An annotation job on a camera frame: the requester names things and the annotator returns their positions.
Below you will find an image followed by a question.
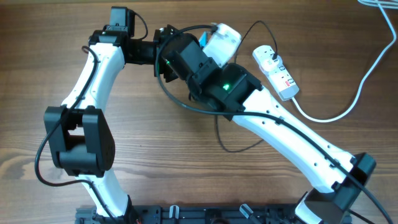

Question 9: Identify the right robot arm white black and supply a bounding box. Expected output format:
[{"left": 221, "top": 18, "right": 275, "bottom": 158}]
[{"left": 155, "top": 32, "right": 376, "bottom": 223}]

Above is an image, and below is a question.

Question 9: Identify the white grey power strip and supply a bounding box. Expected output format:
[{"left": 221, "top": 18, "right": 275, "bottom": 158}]
[{"left": 252, "top": 45, "right": 299, "bottom": 101}]

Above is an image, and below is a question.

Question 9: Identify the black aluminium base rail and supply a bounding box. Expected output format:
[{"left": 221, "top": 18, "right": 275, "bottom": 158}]
[{"left": 75, "top": 204, "right": 302, "bottom": 224}]

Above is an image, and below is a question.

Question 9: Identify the white power strip cord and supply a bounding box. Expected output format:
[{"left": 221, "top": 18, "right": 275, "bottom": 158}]
[{"left": 291, "top": 0, "right": 398, "bottom": 123}]

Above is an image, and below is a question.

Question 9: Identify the white USB wall charger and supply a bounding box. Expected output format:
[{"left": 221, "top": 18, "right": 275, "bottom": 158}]
[{"left": 260, "top": 56, "right": 283, "bottom": 75}]

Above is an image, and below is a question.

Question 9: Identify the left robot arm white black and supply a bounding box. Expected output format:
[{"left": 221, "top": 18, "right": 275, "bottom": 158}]
[{"left": 34, "top": 6, "right": 177, "bottom": 223}]

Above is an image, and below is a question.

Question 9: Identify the smartphone with teal screen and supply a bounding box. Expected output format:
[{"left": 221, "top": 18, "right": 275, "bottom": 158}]
[{"left": 198, "top": 32, "right": 208, "bottom": 48}]

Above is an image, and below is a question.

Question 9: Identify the black USB charging cable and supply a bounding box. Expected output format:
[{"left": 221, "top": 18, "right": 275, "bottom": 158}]
[{"left": 215, "top": 20, "right": 279, "bottom": 154}]

